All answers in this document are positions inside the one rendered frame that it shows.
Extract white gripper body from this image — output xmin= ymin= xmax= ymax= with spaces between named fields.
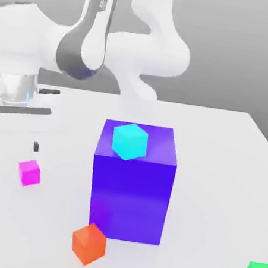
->
xmin=0 ymin=100 xmax=54 ymax=143

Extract small magenta cube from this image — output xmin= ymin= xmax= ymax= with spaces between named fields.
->
xmin=15 ymin=157 xmax=44 ymax=189

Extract small cyan cube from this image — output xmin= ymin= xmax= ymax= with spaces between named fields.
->
xmin=109 ymin=121 xmax=151 ymax=164

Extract small orange cube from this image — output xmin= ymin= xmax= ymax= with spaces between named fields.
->
xmin=68 ymin=220 xmax=110 ymax=268

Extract large purple box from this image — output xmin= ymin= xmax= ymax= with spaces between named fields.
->
xmin=83 ymin=117 xmax=182 ymax=248

